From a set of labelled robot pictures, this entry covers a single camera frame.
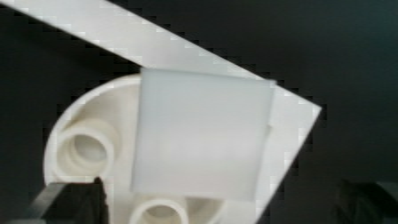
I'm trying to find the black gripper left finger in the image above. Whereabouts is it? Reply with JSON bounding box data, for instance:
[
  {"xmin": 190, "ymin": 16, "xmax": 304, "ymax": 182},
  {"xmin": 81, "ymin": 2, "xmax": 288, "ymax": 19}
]
[{"xmin": 25, "ymin": 178, "xmax": 108, "ymax": 224}]

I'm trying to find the white round stool seat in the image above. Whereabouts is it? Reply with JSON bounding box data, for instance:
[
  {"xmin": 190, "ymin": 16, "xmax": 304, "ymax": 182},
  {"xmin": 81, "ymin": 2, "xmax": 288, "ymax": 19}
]
[{"xmin": 41, "ymin": 73, "xmax": 229, "ymax": 224}]

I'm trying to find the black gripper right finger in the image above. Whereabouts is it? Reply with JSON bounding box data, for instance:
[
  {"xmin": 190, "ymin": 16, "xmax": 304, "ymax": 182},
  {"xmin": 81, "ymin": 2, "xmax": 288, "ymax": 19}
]
[{"xmin": 334, "ymin": 180, "xmax": 398, "ymax": 224}]

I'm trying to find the white stool leg with tag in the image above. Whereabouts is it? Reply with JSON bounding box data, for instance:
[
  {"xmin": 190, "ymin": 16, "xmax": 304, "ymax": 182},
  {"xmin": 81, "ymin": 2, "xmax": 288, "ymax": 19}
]
[{"xmin": 131, "ymin": 69, "xmax": 273, "ymax": 201}]

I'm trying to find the white U-shaped obstacle fence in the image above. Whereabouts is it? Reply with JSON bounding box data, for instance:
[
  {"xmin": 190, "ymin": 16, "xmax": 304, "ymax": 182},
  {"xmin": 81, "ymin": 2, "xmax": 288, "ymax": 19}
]
[{"xmin": 0, "ymin": 0, "xmax": 321, "ymax": 224}]

